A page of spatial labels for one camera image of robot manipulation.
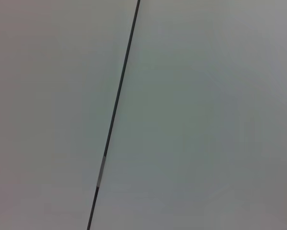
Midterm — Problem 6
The grey tape piece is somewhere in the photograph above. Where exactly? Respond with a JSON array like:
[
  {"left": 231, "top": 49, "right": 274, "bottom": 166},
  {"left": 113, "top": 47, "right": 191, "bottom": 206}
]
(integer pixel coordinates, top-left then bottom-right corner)
[{"left": 96, "top": 155, "right": 107, "bottom": 188}]

